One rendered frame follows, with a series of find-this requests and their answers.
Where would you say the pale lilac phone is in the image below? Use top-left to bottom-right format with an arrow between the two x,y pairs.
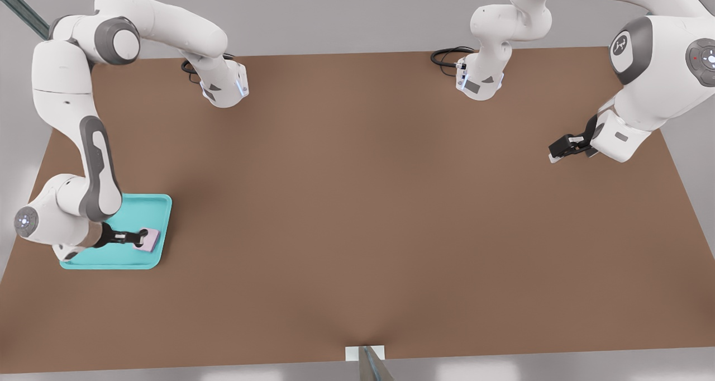
132,228 -> 161,253

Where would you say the pale blue-green tray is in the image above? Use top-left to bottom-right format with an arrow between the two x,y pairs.
60,194 -> 173,270

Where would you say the black cable loop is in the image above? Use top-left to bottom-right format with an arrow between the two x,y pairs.
180,53 -> 236,85
431,46 -> 476,78

